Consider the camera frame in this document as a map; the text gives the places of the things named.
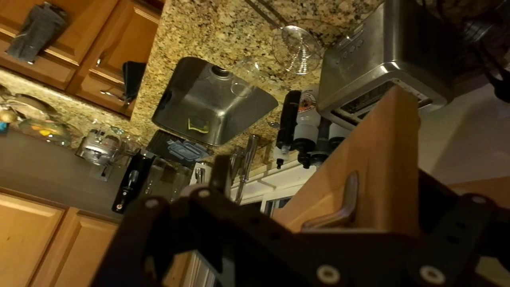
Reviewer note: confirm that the wooden base cabinets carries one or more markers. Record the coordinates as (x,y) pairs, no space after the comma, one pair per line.
(85,49)

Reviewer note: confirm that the tall black bottle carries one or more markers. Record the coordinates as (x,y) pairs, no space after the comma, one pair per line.
(289,128)

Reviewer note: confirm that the clear bottle with black lid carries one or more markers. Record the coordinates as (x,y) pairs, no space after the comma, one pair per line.
(311,128)
(338,138)

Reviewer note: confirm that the stainless steel sink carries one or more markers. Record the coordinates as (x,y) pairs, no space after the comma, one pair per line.
(213,101)

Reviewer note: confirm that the grey hanging towel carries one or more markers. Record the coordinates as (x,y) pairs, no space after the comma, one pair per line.
(37,33)

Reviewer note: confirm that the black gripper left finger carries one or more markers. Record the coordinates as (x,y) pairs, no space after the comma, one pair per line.
(176,240)

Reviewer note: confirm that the stainless steel toaster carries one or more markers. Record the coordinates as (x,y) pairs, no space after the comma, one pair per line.
(383,53)

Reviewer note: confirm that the black hanging towel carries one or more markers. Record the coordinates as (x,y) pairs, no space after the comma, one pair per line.
(133,80)

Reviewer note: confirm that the wooden cabinet door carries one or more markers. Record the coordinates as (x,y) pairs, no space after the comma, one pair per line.
(372,160)

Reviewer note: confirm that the dark dish drying mat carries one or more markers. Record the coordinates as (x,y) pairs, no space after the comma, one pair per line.
(177,149)

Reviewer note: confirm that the shiny metal kettle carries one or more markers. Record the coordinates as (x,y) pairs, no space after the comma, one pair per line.
(98,146)

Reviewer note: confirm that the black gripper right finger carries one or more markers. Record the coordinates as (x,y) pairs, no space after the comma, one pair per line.
(468,233)

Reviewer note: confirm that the glass bowls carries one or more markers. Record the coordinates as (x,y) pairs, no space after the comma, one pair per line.
(32,120)

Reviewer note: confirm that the wooden wall cabinets by sink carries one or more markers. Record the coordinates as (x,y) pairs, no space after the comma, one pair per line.
(53,245)

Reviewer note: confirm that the chrome kitchen faucet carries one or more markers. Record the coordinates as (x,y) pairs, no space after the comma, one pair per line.
(248,165)

